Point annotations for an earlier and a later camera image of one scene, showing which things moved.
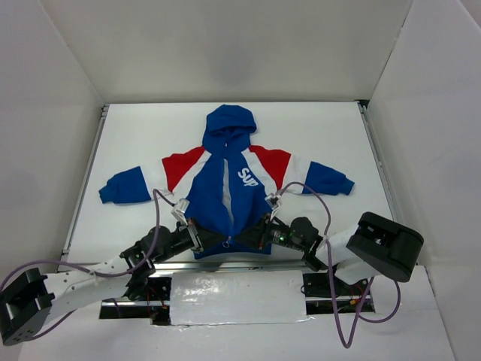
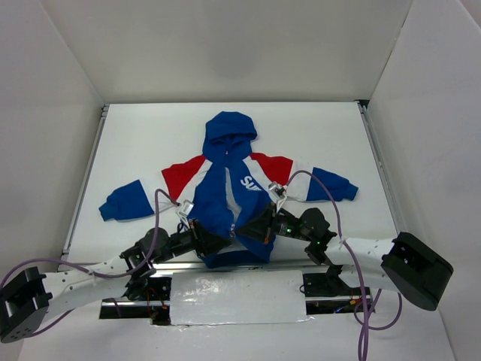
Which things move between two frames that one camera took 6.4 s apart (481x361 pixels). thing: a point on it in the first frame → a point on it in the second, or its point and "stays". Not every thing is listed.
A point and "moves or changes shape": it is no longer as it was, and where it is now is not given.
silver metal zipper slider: (226, 244) moves or changes shape
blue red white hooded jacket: (227, 187) moves or changes shape
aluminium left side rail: (65, 251) stays
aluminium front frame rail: (189, 265) stays
